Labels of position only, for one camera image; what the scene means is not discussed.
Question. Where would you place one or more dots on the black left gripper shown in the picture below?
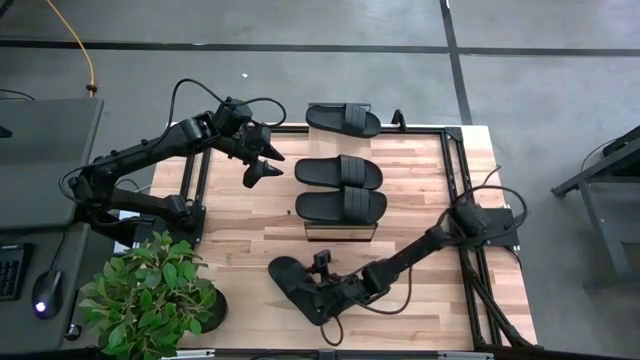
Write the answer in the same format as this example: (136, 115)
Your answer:
(240, 147)

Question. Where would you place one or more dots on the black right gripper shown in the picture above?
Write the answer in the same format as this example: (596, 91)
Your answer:
(345, 292)

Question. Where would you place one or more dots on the black foam slide sandal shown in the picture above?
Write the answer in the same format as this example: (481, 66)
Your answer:
(287, 272)
(320, 206)
(320, 172)
(330, 119)

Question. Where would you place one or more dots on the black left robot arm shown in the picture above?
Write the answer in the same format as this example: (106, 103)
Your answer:
(150, 145)

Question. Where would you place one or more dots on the black table clamp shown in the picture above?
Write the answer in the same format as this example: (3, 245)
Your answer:
(398, 122)

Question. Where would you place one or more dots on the green potted plant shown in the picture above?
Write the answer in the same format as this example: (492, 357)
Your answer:
(150, 295)

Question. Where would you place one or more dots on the white paper sheet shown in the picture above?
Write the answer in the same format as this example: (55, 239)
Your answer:
(124, 248)

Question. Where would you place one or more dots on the dark grey desk panel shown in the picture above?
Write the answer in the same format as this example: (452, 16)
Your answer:
(45, 160)

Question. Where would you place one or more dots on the black round knob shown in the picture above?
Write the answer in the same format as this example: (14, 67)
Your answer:
(74, 332)

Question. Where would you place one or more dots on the black computer mouse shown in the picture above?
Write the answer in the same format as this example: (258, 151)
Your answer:
(47, 292)

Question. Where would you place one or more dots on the black keyboard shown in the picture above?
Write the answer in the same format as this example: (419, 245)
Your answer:
(12, 272)

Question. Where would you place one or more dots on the dark grey desk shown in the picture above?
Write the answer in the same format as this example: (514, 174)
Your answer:
(20, 330)

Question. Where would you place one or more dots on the dark grey side table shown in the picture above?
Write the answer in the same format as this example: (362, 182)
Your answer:
(610, 220)

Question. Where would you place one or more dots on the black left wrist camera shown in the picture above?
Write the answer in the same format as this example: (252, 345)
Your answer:
(257, 137)

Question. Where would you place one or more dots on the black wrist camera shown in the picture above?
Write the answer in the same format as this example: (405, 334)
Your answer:
(257, 137)
(322, 261)

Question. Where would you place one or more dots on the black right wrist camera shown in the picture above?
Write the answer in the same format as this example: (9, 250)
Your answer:
(322, 261)

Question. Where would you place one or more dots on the wooden shelf with black frame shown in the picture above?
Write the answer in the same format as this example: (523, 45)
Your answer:
(340, 146)

